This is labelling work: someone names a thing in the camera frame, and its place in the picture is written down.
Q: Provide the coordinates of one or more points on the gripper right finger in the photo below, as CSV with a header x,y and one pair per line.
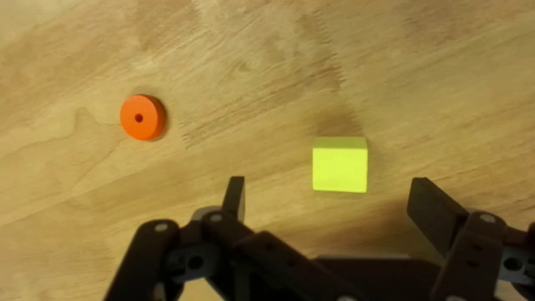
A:
x,y
468,246

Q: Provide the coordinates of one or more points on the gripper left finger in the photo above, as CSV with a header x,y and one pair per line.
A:
x,y
234,251

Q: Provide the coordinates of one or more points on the orange round wooden block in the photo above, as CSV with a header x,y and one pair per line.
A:
x,y
142,117

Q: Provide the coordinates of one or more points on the yellow-green wooden cube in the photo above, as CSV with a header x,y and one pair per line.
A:
x,y
339,167

